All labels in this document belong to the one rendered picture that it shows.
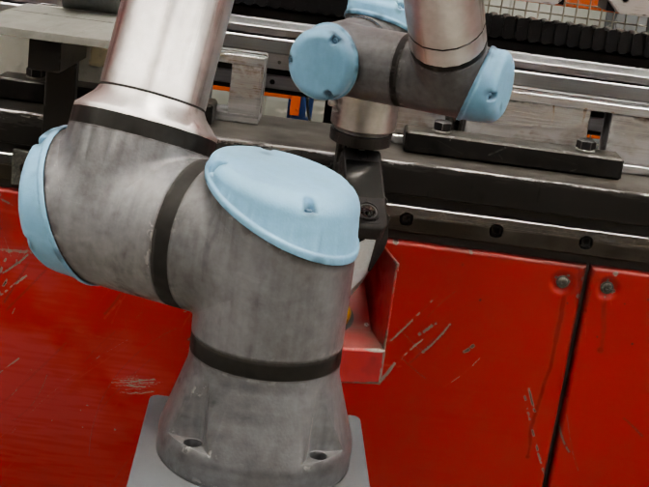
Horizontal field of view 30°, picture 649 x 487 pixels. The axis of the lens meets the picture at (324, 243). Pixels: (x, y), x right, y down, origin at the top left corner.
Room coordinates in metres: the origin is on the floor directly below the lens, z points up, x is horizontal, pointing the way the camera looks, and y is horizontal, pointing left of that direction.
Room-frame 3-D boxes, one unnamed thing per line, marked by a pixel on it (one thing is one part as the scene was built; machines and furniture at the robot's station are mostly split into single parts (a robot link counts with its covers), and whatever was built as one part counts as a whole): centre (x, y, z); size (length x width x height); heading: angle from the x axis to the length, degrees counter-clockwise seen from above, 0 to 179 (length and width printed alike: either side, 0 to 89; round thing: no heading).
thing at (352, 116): (1.37, -0.02, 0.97); 0.08 x 0.08 x 0.05
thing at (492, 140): (1.66, -0.24, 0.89); 0.30 x 0.05 x 0.03; 90
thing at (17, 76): (1.65, 0.32, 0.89); 0.30 x 0.05 x 0.03; 90
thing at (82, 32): (1.56, 0.36, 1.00); 0.26 x 0.18 x 0.01; 0
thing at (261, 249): (0.87, 0.04, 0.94); 0.13 x 0.12 x 0.14; 68
